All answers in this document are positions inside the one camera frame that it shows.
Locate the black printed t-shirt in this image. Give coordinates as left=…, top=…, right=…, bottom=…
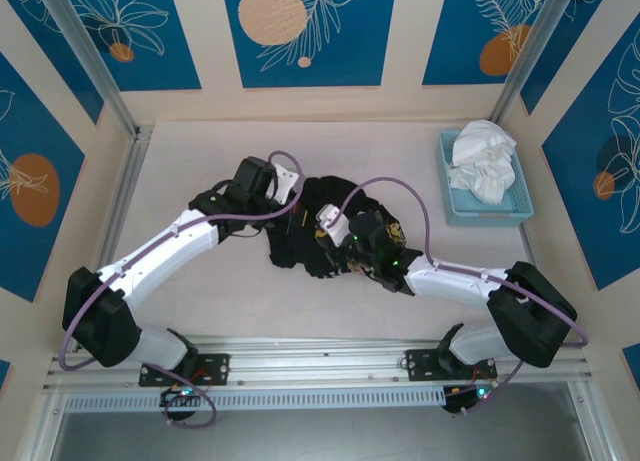
left=264, top=174, right=424, bottom=282

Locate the light blue perforated basket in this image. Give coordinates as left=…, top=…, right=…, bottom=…
left=438, top=128, right=535, bottom=228

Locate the white crumpled cloth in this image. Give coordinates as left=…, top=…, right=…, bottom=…
left=448, top=119, right=519, bottom=207

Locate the small circuit board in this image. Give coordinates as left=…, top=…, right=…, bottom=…
left=443, top=383, right=504, bottom=415
left=159, top=386, right=206, bottom=408

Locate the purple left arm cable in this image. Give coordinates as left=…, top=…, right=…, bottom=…
left=58, top=150, right=304, bottom=428

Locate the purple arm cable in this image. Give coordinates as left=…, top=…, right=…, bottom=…
left=58, top=150, right=304, bottom=428
left=327, top=177, right=589, bottom=417

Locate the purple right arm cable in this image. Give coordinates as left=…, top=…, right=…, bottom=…
left=327, top=177, right=589, bottom=417

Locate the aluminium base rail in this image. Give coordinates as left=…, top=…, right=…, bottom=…
left=42, top=335, right=586, bottom=395

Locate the grey slotted cable duct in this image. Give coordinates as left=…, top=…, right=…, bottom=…
left=64, top=385, right=446, bottom=414

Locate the aluminium frame post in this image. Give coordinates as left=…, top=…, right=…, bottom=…
left=492, top=0, right=584, bottom=126
left=37, top=0, right=140, bottom=138

